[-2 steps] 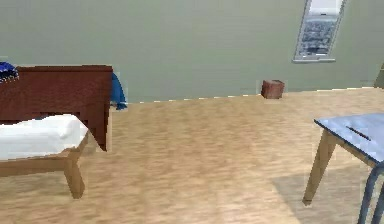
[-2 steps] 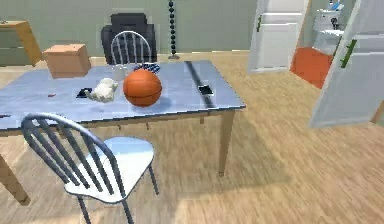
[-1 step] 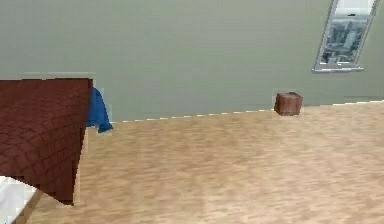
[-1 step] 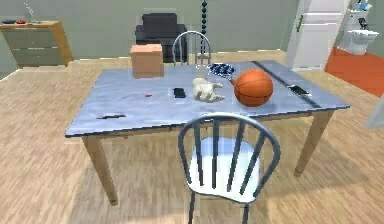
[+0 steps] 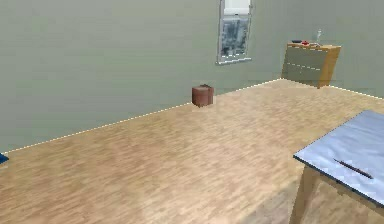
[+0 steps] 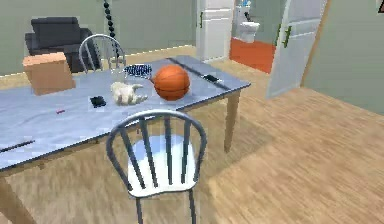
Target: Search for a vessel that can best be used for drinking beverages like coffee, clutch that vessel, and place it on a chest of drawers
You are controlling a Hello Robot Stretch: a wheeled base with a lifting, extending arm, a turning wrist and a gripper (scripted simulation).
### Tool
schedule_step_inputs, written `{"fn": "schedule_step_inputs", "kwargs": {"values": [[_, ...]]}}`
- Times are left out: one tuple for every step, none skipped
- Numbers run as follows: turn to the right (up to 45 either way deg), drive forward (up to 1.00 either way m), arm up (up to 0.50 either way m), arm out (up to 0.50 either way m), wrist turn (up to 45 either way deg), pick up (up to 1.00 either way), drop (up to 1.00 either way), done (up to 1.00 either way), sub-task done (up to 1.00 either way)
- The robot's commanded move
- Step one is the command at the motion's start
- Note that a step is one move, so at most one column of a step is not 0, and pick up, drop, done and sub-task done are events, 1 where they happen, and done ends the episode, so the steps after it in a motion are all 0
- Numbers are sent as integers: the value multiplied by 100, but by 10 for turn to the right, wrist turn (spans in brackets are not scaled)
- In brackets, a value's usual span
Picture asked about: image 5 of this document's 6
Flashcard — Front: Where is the wooden chest of drawers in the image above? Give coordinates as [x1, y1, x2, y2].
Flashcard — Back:
[280, 41, 342, 90]

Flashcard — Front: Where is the brown cardboard box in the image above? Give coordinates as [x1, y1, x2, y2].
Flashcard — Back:
[191, 83, 215, 108]

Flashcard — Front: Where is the grey topped wooden table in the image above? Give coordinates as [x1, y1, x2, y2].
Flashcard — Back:
[288, 109, 384, 224]

